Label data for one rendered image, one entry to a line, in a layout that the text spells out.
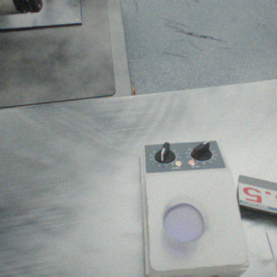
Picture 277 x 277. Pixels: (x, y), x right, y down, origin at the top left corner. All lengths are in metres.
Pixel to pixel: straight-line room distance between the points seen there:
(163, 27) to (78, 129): 1.23
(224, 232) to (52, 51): 0.94
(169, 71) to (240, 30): 0.42
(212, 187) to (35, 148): 0.30
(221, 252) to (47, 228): 0.26
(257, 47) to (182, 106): 1.17
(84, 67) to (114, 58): 0.10
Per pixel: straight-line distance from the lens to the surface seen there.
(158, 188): 0.51
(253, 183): 0.62
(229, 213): 0.51
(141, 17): 1.87
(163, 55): 1.72
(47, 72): 1.24
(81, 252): 0.59
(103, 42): 1.28
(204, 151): 0.57
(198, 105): 0.68
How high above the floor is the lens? 1.32
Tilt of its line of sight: 58 degrees down
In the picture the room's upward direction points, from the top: 3 degrees clockwise
